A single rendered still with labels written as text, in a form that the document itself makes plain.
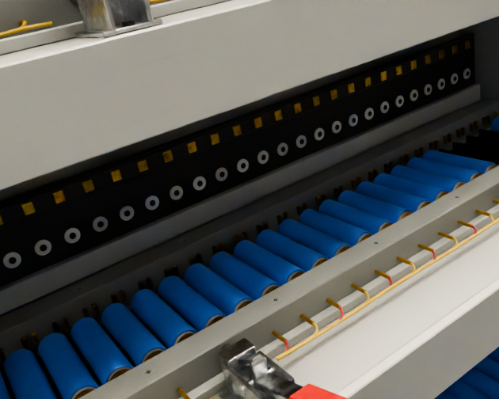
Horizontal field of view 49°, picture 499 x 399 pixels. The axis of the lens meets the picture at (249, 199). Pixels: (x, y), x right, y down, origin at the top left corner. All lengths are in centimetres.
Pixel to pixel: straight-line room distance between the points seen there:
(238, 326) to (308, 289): 5
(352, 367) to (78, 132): 18
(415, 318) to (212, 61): 19
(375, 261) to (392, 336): 5
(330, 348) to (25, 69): 21
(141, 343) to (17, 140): 14
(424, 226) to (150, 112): 21
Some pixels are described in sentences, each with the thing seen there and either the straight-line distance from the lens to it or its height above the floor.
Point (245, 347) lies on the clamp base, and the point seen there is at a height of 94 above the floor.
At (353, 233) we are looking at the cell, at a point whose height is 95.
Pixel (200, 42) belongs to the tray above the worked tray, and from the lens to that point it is 26.
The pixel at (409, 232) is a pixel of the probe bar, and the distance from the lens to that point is 37.
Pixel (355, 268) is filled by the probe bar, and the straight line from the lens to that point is 34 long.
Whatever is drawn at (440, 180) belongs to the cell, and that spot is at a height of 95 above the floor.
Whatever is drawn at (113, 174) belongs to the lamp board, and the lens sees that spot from 39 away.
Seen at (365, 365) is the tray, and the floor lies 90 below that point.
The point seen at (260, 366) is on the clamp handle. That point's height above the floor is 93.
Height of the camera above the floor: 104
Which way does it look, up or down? 8 degrees down
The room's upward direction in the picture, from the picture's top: 20 degrees counter-clockwise
